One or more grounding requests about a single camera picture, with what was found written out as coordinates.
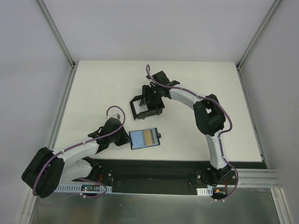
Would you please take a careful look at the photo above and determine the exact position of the black plastic card tray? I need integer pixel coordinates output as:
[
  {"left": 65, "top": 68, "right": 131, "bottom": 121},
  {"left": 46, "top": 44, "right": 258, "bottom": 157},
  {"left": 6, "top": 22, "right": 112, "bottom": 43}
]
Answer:
[{"left": 129, "top": 95, "right": 165, "bottom": 120}]

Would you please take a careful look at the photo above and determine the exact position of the left aluminium frame post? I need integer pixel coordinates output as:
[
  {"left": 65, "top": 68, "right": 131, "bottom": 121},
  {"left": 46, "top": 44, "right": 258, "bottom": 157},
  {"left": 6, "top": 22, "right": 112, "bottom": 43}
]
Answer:
[{"left": 35, "top": 0, "right": 76, "bottom": 69}]

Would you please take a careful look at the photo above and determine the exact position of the right white cable duct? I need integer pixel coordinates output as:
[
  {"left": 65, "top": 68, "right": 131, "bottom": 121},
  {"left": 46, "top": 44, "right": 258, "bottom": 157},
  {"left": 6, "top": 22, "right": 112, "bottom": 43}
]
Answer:
[{"left": 196, "top": 188, "right": 213, "bottom": 196}]

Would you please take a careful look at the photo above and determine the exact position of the left white cable duct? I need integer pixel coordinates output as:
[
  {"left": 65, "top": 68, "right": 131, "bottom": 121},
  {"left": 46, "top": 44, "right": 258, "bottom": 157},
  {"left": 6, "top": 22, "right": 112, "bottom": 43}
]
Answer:
[{"left": 54, "top": 183, "right": 112, "bottom": 194}]

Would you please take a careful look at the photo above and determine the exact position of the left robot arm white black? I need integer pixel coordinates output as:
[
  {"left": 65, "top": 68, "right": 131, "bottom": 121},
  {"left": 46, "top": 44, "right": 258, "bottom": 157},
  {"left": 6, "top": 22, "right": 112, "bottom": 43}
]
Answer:
[{"left": 21, "top": 114, "right": 130, "bottom": 198}]

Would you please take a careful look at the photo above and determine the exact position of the blue leather card holder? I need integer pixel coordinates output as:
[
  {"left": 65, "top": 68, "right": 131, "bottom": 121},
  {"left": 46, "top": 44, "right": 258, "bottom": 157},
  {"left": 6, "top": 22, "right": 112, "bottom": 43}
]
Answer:
[{"left": 129, "top": 128, "right": 161, "bottom": 150}]

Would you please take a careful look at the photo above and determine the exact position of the white cable duct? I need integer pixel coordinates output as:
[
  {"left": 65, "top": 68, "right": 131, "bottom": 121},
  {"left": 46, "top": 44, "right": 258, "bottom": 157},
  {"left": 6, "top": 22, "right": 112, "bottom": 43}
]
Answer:
[
  {"left": 54, "top": 183, "right": 112, "bottom": 194},
  {"left": 196, "top": 188, "right": 213, "bottom": 196}
]

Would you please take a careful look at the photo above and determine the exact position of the right aluminium frame post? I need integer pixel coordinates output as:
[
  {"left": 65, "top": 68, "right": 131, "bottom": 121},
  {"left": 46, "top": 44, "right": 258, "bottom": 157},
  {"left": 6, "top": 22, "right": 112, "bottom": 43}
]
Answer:
[{"left": 236, "top": 0, "right": 284, "bottom": 70}]

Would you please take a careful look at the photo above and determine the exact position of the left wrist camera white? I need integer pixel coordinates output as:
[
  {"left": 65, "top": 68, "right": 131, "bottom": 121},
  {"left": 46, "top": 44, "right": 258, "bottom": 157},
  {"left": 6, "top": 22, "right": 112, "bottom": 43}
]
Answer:
[{"left": 106, "top": 113, "right": 121, "bottom": 120}]

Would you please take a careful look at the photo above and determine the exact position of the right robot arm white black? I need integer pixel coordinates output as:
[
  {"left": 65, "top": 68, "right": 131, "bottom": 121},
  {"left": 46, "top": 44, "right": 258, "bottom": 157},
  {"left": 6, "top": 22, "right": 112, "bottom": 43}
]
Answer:
[{"left": 139, "top": 66, "right": 231, "bottom": 186}]

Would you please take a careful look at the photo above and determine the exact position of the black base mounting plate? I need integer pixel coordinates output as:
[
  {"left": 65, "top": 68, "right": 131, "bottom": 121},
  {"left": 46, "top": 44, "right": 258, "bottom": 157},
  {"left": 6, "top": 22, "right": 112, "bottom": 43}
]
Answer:
[{"left": 84, "top": 157, "right": 238, "bottom": 195}]

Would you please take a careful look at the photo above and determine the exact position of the aluminium frame post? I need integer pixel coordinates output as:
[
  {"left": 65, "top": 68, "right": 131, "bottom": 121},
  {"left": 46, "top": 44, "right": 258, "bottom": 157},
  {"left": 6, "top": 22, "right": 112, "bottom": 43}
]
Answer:
[
  {"left": 35, "top": 0, "right": 76, "bottom": 69},
  {"left": 236, "top": 0, "right": 284, "bottom": 70}
]

